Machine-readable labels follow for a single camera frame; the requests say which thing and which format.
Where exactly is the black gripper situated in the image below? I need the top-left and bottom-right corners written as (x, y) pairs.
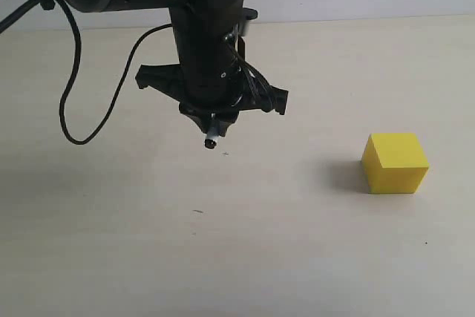
top-left (135, 0), bottom-right (289, 135)

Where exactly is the black and white marker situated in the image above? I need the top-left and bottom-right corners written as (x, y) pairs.
top-left (204, 114), bottom-right (220, 150)

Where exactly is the yellow foam cube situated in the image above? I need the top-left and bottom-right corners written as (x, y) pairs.
top-left (361, 133), bottom-right (430, 195)

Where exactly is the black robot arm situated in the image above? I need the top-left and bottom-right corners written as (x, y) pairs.
top-left (1, 0), bottom-right (288, 137)

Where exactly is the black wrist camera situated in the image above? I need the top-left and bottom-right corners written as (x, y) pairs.
top-left (238, 7), bottom-right (258, 37)

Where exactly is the black cable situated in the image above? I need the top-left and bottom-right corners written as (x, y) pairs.
top-left (59, 0), bottom-right (175, 146)

